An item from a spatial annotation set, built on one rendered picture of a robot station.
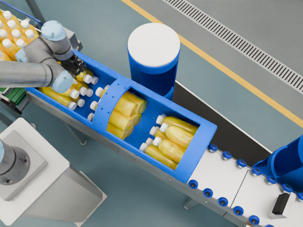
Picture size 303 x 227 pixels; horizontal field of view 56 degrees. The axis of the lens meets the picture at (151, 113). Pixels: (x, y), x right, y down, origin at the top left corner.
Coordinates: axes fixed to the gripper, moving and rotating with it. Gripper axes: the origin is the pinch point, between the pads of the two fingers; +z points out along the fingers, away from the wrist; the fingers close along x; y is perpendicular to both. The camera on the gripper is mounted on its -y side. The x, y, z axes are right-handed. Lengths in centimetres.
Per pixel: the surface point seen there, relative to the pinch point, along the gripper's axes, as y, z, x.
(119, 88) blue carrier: 24.4, -7.4, 2.8
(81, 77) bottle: 1.2, 3.7, 2.7
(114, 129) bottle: 28.3, 6.6, -10.0
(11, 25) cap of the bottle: -50, 5, 10
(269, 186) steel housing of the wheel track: 101, 24, 7
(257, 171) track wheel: 92, 18, 9
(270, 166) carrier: 105, 56, 29
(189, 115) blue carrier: 55, -4, 8
